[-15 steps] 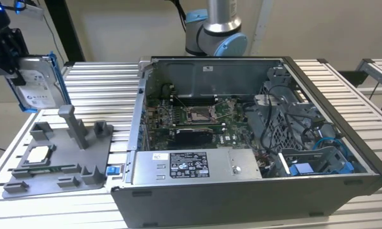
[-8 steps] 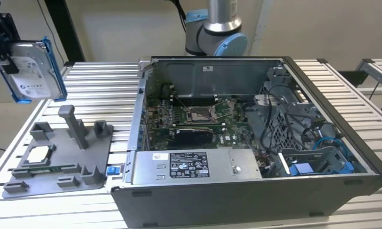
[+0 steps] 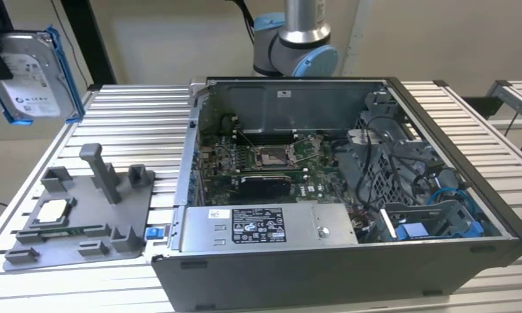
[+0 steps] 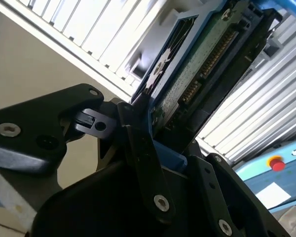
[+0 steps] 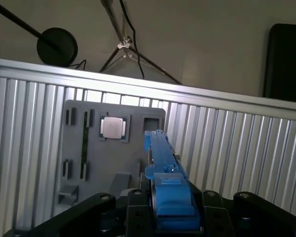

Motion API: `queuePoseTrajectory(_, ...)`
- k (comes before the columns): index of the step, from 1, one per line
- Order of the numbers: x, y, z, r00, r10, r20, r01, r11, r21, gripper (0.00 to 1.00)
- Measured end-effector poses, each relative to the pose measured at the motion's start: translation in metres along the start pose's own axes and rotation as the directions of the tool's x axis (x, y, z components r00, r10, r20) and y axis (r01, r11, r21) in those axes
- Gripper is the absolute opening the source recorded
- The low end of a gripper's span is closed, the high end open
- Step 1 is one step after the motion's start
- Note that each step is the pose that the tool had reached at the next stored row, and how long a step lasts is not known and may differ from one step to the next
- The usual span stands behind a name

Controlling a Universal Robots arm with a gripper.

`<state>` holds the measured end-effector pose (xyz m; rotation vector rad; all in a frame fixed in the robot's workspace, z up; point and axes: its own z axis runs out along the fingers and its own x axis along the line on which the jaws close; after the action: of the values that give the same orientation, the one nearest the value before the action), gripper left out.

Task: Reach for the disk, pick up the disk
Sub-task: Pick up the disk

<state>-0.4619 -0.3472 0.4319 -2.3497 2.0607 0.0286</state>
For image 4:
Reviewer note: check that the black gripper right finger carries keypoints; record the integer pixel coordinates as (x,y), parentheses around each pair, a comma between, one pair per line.
(227,197)

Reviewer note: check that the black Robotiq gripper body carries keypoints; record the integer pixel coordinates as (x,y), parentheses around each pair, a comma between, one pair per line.
(88,209)

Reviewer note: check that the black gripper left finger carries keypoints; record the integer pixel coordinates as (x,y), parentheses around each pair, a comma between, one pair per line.
(34,118)

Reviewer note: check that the hard disk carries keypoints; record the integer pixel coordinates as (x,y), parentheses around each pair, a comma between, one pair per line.
(199,61)

